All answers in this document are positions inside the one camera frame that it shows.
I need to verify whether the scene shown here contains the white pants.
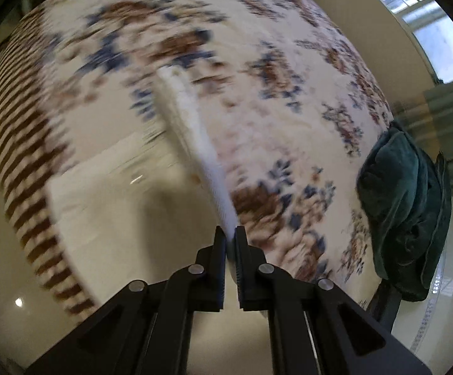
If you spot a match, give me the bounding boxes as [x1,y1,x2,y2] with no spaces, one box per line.
[46,66,238,305]

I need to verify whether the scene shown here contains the dark green velvet cushion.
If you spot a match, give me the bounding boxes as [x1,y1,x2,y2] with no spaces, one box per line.
[356,121,452,302]

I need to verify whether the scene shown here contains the floral cream blanket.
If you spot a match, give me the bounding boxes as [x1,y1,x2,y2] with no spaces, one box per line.
[0,0,393,321]

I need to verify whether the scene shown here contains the green curtain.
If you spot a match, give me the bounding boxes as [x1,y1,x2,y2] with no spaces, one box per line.
[392,81,453,189]

